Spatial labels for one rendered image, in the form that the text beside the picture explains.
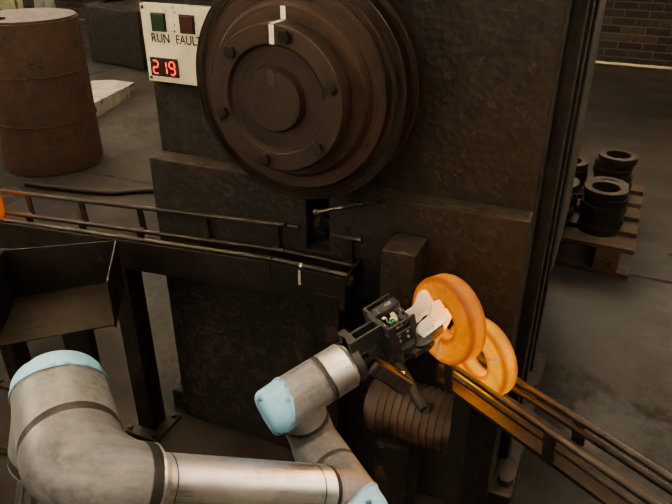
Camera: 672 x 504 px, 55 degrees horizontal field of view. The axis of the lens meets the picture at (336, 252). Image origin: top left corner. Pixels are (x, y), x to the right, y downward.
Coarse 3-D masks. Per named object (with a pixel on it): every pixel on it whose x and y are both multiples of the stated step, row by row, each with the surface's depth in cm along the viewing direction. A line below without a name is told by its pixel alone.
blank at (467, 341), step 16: (416, 288) 113; (432, 288) 109; (448, 288) 105; (464, 288) 104; (448, 304) 106; (464, 304) 103; (480, 304) 104; (464, 320) 103; (480, 320) 103; (448, 336) 110; (464, 336) 104; (480, 336) 103; (432, 352) 113; (448, 352) 109; (464, 352) 105
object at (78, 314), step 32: (0, 256) 151; (32, 256) 155; (64, 256) 157; (96, 256) 158; (0, 288) 149; (32, 288) 159; (64, 288) 161; (96, 288) 160; (0, 320) 147; (32, 320) 150; (64, 320) 149; (96, 320) 148; (96, 352) 160
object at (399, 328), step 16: (384, 304) 103; (368, 320) 103; (384, 320) 101; (400, 320) 100; (352, 336) 98; (368, 336) 98; (384, 336) 100; (400, 336) 101; (416, 336) 104; (352, 352) 98; (368, 352) 100; (384, 352) 102; (400, 352) 101
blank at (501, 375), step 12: (492, 324) 116; (492, 336) 113; (504, 336) 114; (492, 348) 113; (504, 348) 113; (492, 360) 114; (504, 360) 112; (516, 360) 114; (456, 372) 124; (468, 372) 121; (480, 372) 121; (492, 372) 115; (504, 372) 113; (516, 372) 114; (492, 384) 116; (504, 384) 113
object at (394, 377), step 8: (376, 360) 102; (368, 368) 102; (376, 368) 101; (384, 368) 102; (392, 368) 107; (376, 376) 103; (384, 376) 103; (392, 376) 104; (400, 376) 106; (408, 376) 109; (392, 384) 105; (400, 384) 106; (408, 384) 107; (400, 392) 107
